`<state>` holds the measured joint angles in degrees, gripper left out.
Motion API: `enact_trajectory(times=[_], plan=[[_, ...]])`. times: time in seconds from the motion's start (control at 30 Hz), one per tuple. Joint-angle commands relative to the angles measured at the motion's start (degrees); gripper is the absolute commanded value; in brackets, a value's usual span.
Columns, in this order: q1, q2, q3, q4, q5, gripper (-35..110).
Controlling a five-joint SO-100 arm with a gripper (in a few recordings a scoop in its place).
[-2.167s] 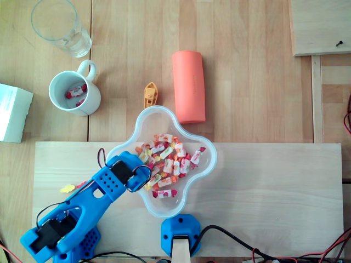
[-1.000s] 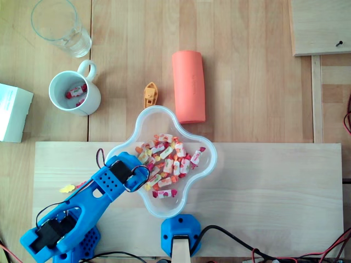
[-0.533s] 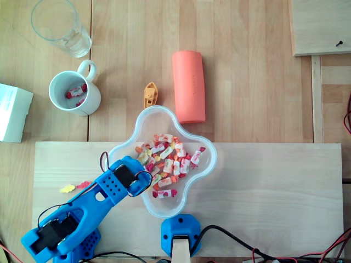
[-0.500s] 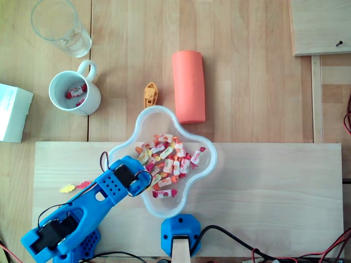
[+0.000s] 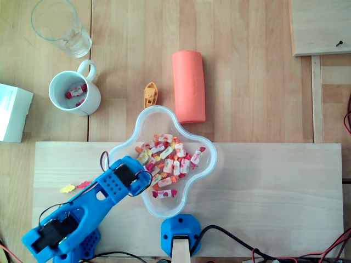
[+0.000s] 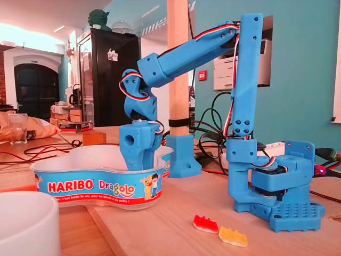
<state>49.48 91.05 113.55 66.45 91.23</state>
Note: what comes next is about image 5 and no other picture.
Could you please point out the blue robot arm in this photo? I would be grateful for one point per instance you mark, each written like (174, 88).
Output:
(87, 213)

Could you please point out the white ceramic mug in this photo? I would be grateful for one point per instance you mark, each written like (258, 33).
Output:
(91, 98)

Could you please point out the black screw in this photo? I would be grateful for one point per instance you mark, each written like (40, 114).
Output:
(339, 43)

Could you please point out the small wooden board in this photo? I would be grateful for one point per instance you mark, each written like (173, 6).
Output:
(321, 24)

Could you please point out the clear drinking glass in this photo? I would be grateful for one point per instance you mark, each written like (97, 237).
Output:
(64, 30)

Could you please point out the clear four-lobed plastic bowl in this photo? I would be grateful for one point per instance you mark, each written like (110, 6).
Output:
(164, 123)

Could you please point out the wrapped fruit candy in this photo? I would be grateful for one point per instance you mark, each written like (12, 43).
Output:
(166, 181)
(179, 148)
(159, 148)
(164, 193)
(176, 167)
(143, 156)
(81, 102)
(197, 157)
(76, 91)
(185, 165)
(167, 152)
(156, 170)
(157, 179)
(148, 144)
(168, 165)
(164, 137)

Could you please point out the large light wooden board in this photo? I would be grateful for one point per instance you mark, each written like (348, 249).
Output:
(274, 197)

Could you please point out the coral rolled case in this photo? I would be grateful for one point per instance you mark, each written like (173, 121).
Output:
(189, 87)

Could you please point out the yellow gummy candy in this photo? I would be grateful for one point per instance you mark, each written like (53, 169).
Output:
(67, 189)

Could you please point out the white cardboard box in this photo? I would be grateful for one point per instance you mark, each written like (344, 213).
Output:
(13, 112)

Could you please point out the narrow wooden slat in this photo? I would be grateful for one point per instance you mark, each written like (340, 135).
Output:
(317, 98)

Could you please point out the orange toy boat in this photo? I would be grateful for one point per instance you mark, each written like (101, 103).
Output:
(150, 96)

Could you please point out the blue camera mount foot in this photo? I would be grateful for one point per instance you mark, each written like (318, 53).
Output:
(181, 224)

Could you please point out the wooden mount stick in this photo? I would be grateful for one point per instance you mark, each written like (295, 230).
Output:
(181, 250)

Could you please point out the blue perforated robot base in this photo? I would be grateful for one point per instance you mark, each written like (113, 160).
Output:
(90, 243)

